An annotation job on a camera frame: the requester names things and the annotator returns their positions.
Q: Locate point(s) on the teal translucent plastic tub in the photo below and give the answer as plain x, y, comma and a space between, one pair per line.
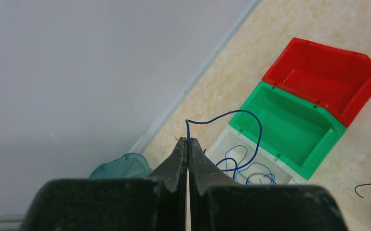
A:
130, 165

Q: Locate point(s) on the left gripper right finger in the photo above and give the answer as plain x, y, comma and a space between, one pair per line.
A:
218, 203

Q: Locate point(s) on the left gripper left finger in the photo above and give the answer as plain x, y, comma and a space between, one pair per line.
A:
153, 203

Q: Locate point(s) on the white plastic bin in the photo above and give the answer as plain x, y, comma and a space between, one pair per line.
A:
247, 164

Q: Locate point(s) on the green plastic bin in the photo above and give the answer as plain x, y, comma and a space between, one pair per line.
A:
297, 132

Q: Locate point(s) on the red plastic bin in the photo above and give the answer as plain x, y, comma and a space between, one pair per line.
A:
335, 79

